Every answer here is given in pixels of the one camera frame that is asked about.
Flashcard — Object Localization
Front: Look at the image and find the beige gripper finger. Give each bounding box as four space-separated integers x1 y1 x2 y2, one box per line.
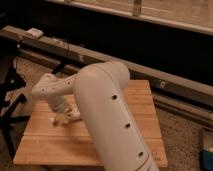
67 112 81 121
53 115 69 126

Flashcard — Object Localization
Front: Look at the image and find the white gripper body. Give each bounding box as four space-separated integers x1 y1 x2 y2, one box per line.
49 96 72 113

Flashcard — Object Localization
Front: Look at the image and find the white plastic bottle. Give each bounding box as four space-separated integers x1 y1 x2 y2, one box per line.
50 107 81 126

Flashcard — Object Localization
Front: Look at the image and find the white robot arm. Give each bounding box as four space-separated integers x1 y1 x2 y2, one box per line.
32 61 159 171

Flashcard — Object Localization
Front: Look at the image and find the black office chair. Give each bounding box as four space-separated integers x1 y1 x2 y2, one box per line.
0 53 29 159

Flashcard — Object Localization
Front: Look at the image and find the long wooden beam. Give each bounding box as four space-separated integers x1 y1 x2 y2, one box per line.
0 25 213 126

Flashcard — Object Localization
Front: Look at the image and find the small white box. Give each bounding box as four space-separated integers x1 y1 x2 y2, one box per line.
26 28 43 38

